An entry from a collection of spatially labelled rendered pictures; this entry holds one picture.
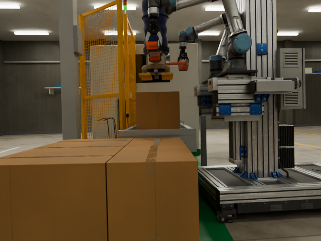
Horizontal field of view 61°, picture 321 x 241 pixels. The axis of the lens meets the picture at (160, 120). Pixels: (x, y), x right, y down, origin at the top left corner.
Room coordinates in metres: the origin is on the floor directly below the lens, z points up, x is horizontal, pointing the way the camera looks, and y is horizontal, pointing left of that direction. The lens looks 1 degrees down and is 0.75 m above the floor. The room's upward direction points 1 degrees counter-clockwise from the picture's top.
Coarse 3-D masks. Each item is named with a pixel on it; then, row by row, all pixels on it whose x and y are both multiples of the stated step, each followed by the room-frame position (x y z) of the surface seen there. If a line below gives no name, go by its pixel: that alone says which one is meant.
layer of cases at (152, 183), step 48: (48, 144) 1.97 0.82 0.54; (96, 144) 1.89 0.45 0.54; (144, 144) 1.82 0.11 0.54; (0, 192) 1.17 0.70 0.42; (48, 192) 1.17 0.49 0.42; (96, 192) 1.17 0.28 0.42; (144, 192) 1.16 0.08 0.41; (192, 192) 1.16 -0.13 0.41; (0, 240) 1.17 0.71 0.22; (48, 240) 1.17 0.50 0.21; (96, 240) 1.17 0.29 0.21; (144, 240) 1.16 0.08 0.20; (192, 240) 1.16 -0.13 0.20
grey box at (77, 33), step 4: (76, 28) 3.10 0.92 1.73; (76, 32) 3.10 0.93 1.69; (80, 32) 3.21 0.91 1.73; (76, 36) 3.10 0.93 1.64; (80, 36) 3.20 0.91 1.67; (76, 40) 3.10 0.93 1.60; (80, 40) 3.20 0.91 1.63; (76, 44) 3.10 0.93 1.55; (80, 44) 3.19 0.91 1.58; (76, 48) 3.10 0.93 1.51; (80, 48) 3.19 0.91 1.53; (76, 52) 3.11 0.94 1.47; (80, 52) 3.19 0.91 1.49
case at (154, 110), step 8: (136, 96) 2.48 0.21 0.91; (144, 96) 2.48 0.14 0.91; (152, 96) 2.48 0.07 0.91; (160, 96) 2.48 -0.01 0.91; (168, 96) 2.48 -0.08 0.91; (176, 96) 2.47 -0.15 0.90; (136, 104) 2.48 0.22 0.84; (144, 104) 2.48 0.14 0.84; (152, 104) 2.48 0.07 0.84; (160, 104) 2.48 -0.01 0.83; (168, 104) 2.48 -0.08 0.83; (176, 104) 2.48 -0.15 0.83; (136, 112) 2.48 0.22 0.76; (144, 112) 2.48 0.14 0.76; (152, 112) 2.48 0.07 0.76; (160, 112) 2.48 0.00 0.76; (168, 112) 2.48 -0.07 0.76; (176, 112) 2.47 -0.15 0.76; (136, 120) 2.48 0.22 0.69; (144, 120) 2.48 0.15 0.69; (152, 120) 2.48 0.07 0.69; (160, 120) 2.48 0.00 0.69; (168, 120) 2.48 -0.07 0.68; (176, 120) 2.48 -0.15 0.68; (144, 128) 2.48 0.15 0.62; (152, 128) 2.48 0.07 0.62; (160, 128) 2.48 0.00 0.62; (168, 128) 2.48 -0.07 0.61; (176, 128) 2.47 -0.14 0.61
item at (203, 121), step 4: (200, 116) 3.00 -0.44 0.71; (204, 116) 2.99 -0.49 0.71; (200, 120) 3.01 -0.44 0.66; (204, 120) 2.99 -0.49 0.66; (200, 124) 3.02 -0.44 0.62; (204, 124) 2.99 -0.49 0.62; (200, 128) 3.02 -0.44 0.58; (204, 128) 2.99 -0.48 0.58; (200, 132) 3.03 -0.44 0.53; (204, 132) 2.99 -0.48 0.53; (200, 136) 3.04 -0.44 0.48; (204, 136) 2.99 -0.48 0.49; (200, 140) 3.04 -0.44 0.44; (204, 140) 2.99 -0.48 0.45; (204, 144) 2.99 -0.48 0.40; (204, 148) 2.99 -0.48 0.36; (204, 152) 2.99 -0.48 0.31; (204, 156) 2.99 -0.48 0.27; (204, 160) 2.99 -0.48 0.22; (204, 164) 2.99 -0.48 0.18
